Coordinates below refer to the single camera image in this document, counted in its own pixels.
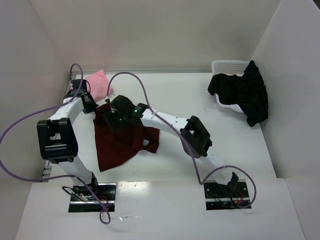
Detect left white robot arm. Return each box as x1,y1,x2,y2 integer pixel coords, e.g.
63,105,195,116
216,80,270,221
36,79,98,200

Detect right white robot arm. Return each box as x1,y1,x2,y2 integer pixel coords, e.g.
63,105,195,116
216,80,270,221
103,95,239,195

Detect white plastic basket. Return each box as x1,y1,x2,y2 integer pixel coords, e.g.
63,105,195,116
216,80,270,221
211,60,250,114

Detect pink folded t shirt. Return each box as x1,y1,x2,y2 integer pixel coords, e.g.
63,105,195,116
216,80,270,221
85,69,109,102

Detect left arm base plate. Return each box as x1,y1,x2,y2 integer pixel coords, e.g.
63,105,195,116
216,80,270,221
62,183,117,213

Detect black t shirt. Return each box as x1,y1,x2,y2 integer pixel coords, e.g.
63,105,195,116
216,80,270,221
207,60,269,127

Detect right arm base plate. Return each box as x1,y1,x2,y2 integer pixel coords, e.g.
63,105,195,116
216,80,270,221
203,180,251,211

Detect dark red t shirt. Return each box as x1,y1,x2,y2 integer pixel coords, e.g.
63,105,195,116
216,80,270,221
93,103,160,172

